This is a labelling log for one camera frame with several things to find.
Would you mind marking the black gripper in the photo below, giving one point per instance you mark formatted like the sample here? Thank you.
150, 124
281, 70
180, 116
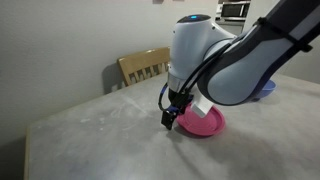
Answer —
178, 100

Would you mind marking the pink round plate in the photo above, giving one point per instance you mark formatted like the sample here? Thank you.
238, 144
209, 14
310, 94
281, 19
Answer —
206, 126

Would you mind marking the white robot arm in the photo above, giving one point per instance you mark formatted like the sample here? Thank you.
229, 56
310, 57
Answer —
240, 66

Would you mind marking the blue plastic bowl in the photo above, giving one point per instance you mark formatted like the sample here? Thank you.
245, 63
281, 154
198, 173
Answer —
268, 88

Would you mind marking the wooden slat-back chair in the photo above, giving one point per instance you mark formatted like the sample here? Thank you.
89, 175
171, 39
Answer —
143, 61

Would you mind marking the grey kitchen counter cabinet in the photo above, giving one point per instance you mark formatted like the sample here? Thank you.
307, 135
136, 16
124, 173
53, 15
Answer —
233, 28

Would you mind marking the silver microwave oven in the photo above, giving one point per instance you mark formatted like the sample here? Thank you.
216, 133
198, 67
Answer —
234, 10

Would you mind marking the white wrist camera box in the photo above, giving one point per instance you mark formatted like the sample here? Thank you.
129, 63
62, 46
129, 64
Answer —
202, 107

